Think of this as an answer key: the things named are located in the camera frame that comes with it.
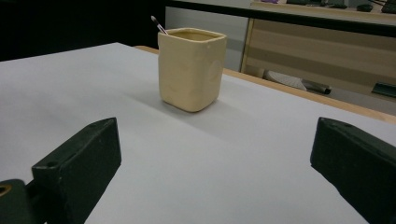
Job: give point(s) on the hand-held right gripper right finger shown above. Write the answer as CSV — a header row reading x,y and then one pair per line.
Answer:
x,y
358,165

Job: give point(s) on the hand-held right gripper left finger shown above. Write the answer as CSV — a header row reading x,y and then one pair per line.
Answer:
x,y
81,168

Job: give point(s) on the beige square cup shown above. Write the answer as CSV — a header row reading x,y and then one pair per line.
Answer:
x,y
190,68

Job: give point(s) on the black pen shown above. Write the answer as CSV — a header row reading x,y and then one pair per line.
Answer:
x,y
158,25

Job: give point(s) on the grey desk label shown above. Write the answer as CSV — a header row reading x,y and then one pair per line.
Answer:
x,y
385,89

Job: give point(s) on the light wooden desk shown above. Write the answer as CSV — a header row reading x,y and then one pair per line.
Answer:
x,y
320,53

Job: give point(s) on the black curtain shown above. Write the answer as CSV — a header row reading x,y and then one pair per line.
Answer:
x,y
77,25

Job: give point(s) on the dark small desk object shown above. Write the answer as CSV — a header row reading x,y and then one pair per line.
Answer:
x,y
364,7

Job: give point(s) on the black horizontal frame bar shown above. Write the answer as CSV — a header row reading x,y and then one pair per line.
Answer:
x,y
280,17

